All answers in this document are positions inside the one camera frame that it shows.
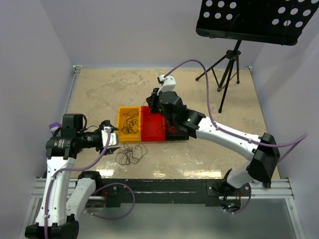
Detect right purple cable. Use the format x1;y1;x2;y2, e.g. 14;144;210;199
163;59;309;215

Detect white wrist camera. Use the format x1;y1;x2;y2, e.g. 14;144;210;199
157;75;176;96
101;126;119;147

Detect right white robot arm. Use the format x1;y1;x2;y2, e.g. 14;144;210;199
146;89;280;196

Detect dark brown cable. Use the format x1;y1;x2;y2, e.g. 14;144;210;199
121;108;141;135

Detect yellow plastic bin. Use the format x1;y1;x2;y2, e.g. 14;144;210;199
117;106;141;142

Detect purple box with metal insert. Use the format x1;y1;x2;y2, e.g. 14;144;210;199
49;122;62;134

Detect red plastic bin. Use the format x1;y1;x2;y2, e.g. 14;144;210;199
141;106;165;142

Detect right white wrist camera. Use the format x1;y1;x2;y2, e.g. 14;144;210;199
157;75;176;96

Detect black music stand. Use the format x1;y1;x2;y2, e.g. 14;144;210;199
195;0;317;113

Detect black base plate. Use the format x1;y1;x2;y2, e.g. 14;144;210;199
90;178;251;208

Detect red and black cables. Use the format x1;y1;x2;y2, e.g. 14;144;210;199
115;142;148;166

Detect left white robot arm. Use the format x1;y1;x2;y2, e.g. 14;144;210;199
24;114;119;239

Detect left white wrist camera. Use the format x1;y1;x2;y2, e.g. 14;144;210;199
101;126;119;147

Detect black plastic bin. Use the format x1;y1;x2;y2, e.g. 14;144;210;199
165;120;189;141

